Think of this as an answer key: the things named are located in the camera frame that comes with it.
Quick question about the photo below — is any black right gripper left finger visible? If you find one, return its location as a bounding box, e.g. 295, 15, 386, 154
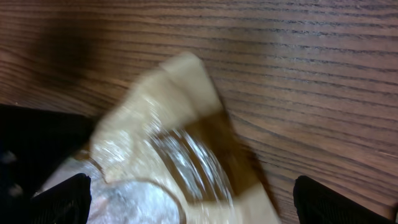
29, 173, 91, 224

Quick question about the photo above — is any brown snack bag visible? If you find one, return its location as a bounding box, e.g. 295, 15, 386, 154
43, 53, 279, 224

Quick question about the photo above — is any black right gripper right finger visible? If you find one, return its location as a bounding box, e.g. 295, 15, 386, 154
293, 175, 397, 224

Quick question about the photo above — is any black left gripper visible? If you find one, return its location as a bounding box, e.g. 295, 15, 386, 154
1, 105, 94, 198

